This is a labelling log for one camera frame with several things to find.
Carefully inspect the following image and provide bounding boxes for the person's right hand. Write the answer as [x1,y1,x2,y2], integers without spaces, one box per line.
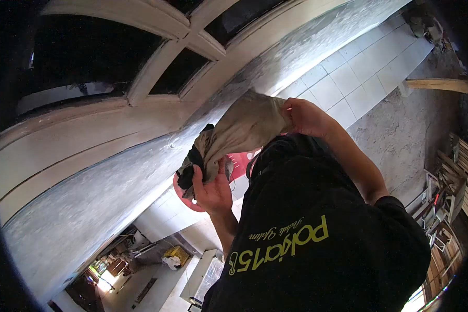
[282,97,337,138]

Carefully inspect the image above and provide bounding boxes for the person's left hand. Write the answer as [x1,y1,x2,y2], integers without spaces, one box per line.
[192,157,234,216]

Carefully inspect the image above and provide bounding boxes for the person's right fingers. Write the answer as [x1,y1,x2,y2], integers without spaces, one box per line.
[282,98,299,133]

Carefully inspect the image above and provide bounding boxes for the person's left fingers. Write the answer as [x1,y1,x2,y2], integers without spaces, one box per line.
[218,157,231,184]

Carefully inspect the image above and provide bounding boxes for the person's left thumb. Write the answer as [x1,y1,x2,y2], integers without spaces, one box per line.
[192,165,205,196]

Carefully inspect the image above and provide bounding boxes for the beige and black cloth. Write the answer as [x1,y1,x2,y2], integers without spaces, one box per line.
[175,90,293,200]

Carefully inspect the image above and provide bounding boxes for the red plastic chair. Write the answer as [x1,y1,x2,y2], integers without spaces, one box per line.
[173,149,263,213]

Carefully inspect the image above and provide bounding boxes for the yellow plastic crate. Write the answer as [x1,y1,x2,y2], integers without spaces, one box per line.
[164,246,191,267]

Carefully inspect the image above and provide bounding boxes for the white bag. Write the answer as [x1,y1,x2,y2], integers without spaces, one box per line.
[162,256,182,271]

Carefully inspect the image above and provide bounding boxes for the white cabinet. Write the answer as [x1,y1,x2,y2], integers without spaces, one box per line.
[179,249,226,307]

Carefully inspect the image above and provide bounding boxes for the person's body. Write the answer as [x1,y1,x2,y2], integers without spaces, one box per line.
[201,133,432,312]

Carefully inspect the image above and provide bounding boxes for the wooden plank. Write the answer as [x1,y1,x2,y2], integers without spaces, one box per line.
[405,78,468,95]

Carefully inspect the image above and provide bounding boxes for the pile of wooden frames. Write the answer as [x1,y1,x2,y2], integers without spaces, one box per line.
[411,132,468,301]

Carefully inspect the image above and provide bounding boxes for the white wooden window frame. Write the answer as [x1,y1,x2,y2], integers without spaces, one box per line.
[0,0,352,205]

